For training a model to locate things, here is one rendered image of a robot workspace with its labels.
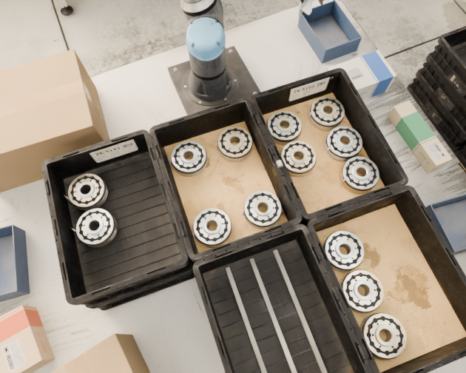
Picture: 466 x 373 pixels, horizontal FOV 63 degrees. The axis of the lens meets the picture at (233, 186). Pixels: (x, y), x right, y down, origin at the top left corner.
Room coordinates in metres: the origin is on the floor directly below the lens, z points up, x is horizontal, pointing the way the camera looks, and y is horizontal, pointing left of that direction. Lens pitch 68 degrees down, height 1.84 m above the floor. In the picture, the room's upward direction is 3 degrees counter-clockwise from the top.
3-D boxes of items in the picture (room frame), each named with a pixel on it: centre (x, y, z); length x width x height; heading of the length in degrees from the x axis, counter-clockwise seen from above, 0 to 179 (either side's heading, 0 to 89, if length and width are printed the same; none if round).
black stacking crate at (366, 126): (0.50, -0.26, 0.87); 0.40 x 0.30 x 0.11; 17
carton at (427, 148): (0.60, -0.62, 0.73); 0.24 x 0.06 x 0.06; 21
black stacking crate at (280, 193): (0.41, 0.03, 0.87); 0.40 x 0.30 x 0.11; 17
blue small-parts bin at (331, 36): (1.06, -0.39, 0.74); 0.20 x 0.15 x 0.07; 21
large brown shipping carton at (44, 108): (0.68, 0.63, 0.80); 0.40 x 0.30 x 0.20; 107
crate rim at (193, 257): (0.41, 0.03, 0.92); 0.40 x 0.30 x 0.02; 17
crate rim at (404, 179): (0.50, -0.26, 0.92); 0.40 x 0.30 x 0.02; 17
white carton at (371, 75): (0.82, -0.46, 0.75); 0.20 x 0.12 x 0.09; 109
